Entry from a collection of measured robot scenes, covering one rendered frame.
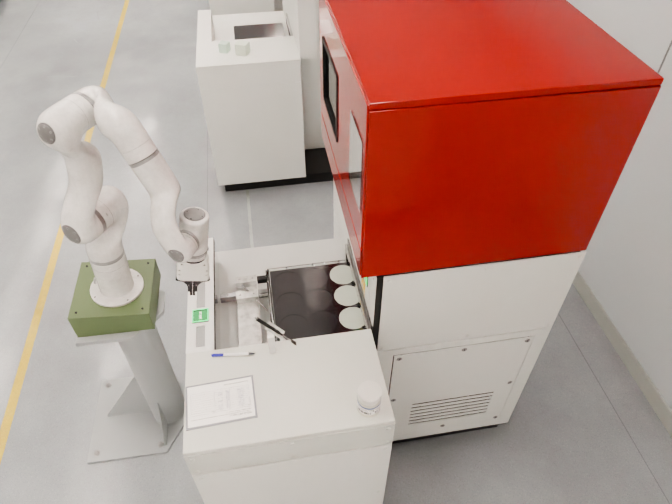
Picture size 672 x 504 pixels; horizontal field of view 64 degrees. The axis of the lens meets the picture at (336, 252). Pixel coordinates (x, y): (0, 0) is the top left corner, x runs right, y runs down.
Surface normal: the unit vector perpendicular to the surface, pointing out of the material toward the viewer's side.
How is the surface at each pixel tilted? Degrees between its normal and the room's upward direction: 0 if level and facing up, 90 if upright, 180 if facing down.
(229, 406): 0
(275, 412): 0
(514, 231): 90
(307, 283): 0
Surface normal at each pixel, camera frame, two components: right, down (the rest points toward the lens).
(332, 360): 0.00, -0.71
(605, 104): 0.17, 0.69
